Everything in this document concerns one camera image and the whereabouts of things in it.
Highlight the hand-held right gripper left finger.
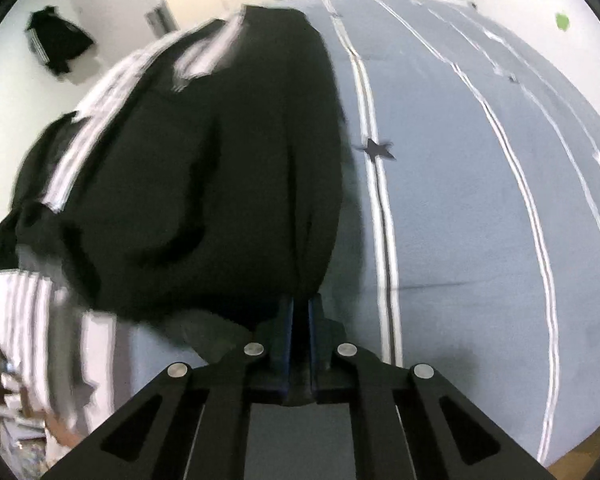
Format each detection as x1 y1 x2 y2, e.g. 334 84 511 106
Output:
40 296 296 480

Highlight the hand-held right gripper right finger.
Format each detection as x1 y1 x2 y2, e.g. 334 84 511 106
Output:
307 294 556 480

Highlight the black garment with white stripes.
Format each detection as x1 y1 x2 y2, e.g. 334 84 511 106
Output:
0 4 349 361

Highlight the blue striped star bedsheet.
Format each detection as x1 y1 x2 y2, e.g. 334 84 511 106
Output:
112 0 600 466

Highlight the grey white striped blanket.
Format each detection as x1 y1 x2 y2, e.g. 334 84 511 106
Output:
0 266 127 438

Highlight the metal door handle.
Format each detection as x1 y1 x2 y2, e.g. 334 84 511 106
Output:
146 2 171 32

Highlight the black jacket on wall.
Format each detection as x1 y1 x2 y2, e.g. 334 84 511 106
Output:
26 6 97 79

